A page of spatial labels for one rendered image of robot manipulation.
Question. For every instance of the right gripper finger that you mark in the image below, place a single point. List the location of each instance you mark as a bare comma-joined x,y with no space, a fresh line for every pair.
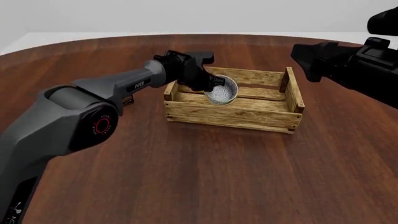
311,52
317,71

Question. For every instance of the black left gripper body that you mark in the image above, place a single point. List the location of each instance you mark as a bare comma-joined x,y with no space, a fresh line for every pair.
192,72

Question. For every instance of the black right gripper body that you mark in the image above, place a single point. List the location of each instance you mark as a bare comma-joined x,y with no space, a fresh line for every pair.
340,66

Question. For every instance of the brown printed box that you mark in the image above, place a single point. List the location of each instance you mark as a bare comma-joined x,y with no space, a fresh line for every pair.
127,100

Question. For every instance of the wooden slat tray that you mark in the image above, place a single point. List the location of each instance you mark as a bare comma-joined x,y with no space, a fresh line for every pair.
236,114

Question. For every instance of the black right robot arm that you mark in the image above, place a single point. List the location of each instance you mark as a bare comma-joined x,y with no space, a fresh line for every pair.
377,70

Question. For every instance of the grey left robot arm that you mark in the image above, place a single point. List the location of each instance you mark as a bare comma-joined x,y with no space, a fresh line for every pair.
71,109

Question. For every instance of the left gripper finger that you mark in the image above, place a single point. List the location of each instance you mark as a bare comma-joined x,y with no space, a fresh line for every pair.
218,80
206,87

